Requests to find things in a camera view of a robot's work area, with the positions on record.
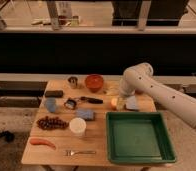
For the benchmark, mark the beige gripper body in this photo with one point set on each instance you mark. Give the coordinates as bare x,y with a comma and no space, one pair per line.
120,104

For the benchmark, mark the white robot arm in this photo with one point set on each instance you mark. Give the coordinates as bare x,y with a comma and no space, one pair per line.
139,77

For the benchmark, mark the green plastic tray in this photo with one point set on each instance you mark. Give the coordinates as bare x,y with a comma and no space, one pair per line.
138,138

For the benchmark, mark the yellow banana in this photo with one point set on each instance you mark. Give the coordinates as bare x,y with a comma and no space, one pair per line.
111,92

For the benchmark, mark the orange bowl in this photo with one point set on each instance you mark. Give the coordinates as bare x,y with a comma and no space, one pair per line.
94,82

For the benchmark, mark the blue sponge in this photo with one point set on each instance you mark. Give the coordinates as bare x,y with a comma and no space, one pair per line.
85,114

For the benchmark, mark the white cup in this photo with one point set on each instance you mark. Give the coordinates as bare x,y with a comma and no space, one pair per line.
77,126

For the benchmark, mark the small round tin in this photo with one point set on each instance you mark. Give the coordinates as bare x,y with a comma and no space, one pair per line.
70,104

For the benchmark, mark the wooden table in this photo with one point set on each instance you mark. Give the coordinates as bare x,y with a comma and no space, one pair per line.
94,139

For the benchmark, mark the black rectangular block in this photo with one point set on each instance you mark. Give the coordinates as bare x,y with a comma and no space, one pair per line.
54,93

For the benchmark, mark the silver fork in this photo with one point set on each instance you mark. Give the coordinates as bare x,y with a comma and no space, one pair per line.
72,152

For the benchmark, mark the bunch of red grapes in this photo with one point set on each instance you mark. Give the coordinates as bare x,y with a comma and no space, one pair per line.
51,123

